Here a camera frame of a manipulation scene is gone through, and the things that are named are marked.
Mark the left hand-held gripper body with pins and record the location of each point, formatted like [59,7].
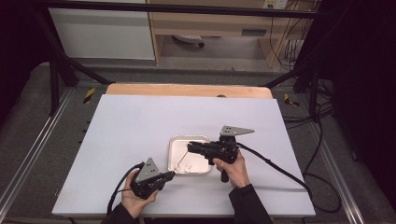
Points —
[148,174]

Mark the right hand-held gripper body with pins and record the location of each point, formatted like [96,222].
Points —
[225,149]

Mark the white marshmallow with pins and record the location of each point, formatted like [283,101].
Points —
[178,169]
[187,169]

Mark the square metal tray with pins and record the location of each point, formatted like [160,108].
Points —
[199,165]

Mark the thin wooden skewer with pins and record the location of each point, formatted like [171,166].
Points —
[183,160]

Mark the person's right hand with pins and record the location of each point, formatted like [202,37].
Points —
[238,174]

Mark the person's left hand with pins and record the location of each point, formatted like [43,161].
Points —
[134,202]

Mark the white board sheet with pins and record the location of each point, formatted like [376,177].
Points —
[140,124]

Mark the wooden table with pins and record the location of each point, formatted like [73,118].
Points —
[174,90]

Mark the yellow black tape strip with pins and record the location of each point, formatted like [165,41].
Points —
[290,100]
[89,95]

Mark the white chair base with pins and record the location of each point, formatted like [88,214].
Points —
[188,39]

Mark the light wooden desk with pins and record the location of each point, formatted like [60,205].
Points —
[211,26]

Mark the white cabinet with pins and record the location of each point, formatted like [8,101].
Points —
[102,34]

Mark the dark curtain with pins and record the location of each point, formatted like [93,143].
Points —
[18,46]
[364,77]

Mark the aluminium floor rail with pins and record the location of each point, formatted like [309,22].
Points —
[34,146]
[339,174]

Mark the black metal frame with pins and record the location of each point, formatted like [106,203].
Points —
[186,9]

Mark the white wall socket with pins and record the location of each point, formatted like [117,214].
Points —
[275,3]

